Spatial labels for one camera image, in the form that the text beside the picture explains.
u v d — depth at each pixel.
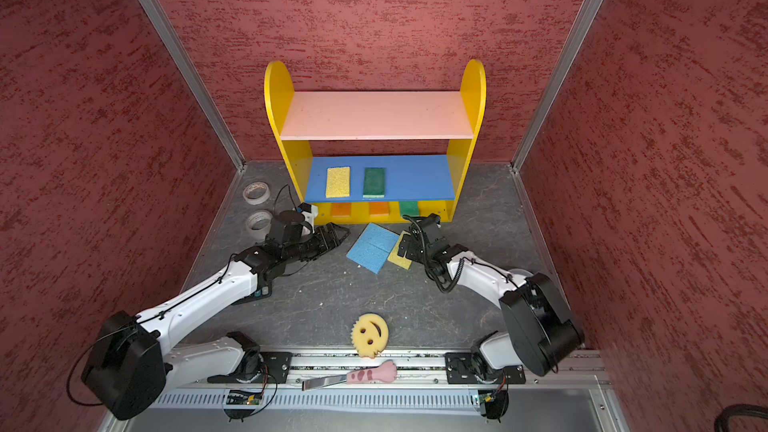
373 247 0.95
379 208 1.06
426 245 0.69
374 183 0.95
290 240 0.64
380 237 0.98
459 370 0.74
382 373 0.72
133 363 0.40
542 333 0.42
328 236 0.73
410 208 1.03
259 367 0.72
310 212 0.76
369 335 0.77
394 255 0.95
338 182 0.95
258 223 1.02
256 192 1.11
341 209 1.02
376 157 1.25
